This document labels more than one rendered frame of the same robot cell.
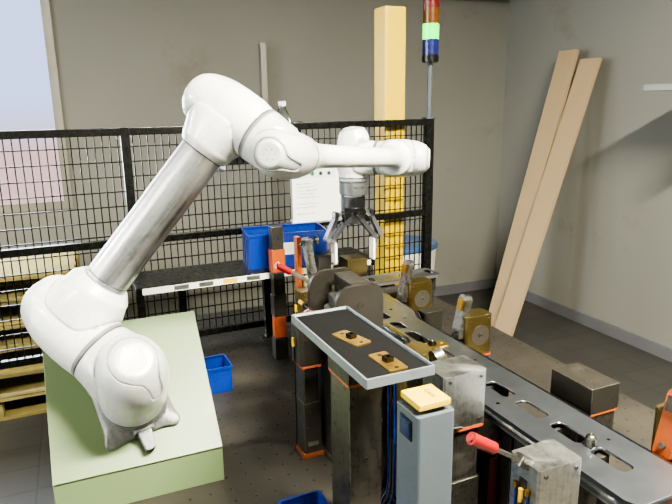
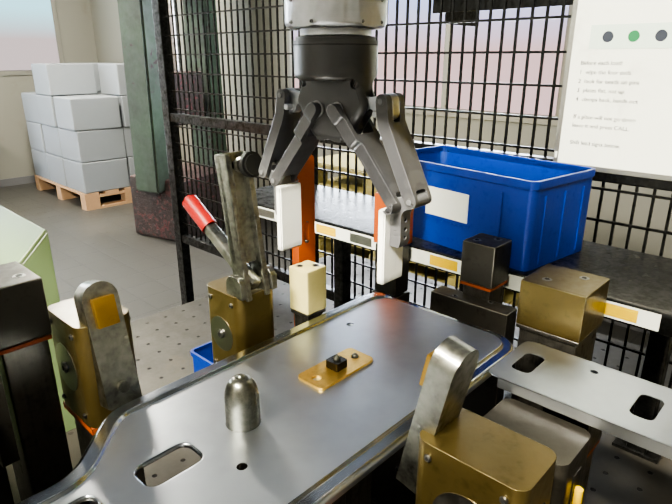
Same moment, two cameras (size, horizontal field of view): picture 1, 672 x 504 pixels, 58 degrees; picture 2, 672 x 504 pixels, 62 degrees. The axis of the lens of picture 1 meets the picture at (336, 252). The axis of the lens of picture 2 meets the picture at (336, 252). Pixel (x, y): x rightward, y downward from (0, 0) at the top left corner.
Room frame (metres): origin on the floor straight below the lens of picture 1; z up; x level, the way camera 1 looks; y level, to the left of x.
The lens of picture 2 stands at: (1.72, -0.54, 1.32)
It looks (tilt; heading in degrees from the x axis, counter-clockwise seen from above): 19 degrees down; 67
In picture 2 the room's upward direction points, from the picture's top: straight up
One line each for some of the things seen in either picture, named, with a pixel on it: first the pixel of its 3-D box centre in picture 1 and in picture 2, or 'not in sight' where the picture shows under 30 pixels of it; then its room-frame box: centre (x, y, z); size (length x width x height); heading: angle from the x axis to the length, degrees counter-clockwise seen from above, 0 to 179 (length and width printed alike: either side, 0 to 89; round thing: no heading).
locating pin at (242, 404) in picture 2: not in sight; (242, 405); (1.80, -0.11, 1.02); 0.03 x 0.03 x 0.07
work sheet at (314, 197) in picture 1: (315, 185); (643, 70); (2.47, 0.08, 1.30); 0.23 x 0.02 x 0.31; 114
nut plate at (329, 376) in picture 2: not in sight; (336, 364); (1.92, -0.06, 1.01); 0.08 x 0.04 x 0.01; 24
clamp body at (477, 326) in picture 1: (475, 369); not in sight; (1.63, -0.40, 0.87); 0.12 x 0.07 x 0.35; 114
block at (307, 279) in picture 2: not in sight; (309, 388); (1.94, 0.09, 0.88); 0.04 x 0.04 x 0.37; 24
